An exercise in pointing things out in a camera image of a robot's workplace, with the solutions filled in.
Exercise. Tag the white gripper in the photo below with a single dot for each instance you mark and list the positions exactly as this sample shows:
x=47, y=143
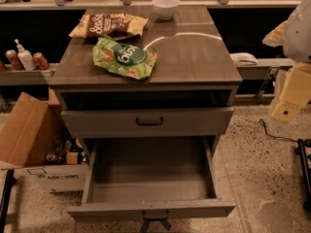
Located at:
x=298, y=36

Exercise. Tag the green rice chip bag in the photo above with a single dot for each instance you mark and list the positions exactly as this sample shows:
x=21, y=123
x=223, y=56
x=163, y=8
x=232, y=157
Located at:
x=123, y=59

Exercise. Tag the closed upper drawer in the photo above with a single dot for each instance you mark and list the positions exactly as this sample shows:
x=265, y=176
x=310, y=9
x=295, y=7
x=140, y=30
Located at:
x=147, y=123

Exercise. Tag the grey drawer cabinet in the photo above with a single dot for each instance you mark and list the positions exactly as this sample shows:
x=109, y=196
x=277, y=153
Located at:
x=193, y=69

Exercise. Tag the brown yellow chip bag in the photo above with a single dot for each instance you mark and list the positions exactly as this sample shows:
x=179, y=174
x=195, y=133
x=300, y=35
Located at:
x=117, y=26

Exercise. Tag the open lower drawer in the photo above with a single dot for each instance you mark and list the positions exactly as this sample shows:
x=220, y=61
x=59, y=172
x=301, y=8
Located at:
x=150, y=179

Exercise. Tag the blue clamp under drawer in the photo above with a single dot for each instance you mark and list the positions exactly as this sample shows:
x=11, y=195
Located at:
x=148, y=223

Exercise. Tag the white folded cloth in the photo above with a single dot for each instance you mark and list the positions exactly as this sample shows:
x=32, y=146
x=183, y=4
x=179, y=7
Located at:
x=243, y=59

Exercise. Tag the white bowl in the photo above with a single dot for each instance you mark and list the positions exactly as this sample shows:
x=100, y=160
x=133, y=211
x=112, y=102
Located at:
x=165, y=9

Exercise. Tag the black stand right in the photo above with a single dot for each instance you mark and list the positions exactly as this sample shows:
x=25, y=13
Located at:
x=300, y=150

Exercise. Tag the black stand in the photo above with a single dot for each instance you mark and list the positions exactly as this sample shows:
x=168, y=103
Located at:
x=300, y=150
x=5, y=199

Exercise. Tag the right red soda can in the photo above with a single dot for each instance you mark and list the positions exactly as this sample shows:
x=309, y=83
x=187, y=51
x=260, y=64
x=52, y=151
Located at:
x=41, y=61

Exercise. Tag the red soda can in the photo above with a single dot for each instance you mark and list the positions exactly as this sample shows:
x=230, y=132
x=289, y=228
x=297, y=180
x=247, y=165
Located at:
x=13, y=59
x=41, y=61

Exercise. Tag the cardboard box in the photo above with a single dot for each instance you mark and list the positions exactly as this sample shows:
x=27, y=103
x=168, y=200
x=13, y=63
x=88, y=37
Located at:
x=28, y=136

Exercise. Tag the white pump bottle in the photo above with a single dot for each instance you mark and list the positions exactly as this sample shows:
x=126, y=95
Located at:
x=25, y=57

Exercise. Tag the left red soda can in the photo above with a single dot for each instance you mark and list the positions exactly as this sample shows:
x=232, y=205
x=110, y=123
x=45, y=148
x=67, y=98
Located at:
x=13, y=59

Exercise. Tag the black stand left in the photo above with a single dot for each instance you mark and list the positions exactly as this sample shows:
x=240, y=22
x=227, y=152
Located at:
x=5, y=199

